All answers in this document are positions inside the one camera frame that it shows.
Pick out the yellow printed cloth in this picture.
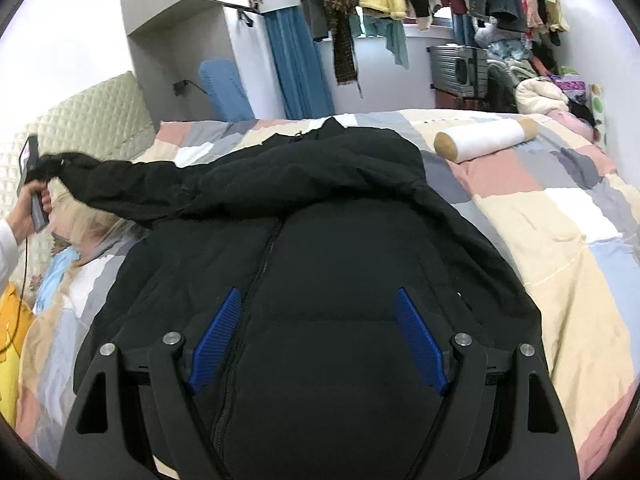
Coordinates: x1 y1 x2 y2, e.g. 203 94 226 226
0 282 38 413

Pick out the person's left forearm white sleeve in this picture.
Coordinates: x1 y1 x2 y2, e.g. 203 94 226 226
0 217 23 293

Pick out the white cylindrical bolster pillow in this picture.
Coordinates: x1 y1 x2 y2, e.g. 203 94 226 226
433 119 540 164

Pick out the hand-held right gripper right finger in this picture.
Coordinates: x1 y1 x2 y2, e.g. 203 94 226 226
392 287 583 480

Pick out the cream padded coat pile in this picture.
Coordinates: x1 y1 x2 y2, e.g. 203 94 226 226
514 77 572 115

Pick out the beige quilted headboard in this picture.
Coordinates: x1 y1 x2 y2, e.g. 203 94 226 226
0 71 157 211

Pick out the brown plaid hanging garment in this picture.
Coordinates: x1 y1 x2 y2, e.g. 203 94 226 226
322 0 363 98

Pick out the person's left hand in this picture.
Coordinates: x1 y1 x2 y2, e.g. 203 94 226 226
9 180 55 235

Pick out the grey ribbed suitcase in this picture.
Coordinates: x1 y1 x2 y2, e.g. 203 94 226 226
426 44 493 101

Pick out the pastel patchwork quilt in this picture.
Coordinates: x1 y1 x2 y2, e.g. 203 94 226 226
15 108 640 471

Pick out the blue pleated curtain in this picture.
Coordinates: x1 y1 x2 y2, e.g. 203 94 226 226
263 6 337 120

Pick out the blue padded board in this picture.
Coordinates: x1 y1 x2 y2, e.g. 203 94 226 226
199 59 255 122

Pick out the light blue cloth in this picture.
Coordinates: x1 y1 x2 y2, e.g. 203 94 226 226
34 249 81 317

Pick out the black puffer jacket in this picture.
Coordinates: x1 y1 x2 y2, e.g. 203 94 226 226
37 116 551 480

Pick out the white wardrobe cabinet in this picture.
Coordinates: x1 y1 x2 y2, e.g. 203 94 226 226
117 0 303 123

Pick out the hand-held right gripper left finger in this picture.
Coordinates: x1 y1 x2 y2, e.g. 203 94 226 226
57 287 243 480

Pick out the teal hanging cloth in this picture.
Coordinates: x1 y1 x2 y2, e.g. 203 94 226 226
350 12 412 70

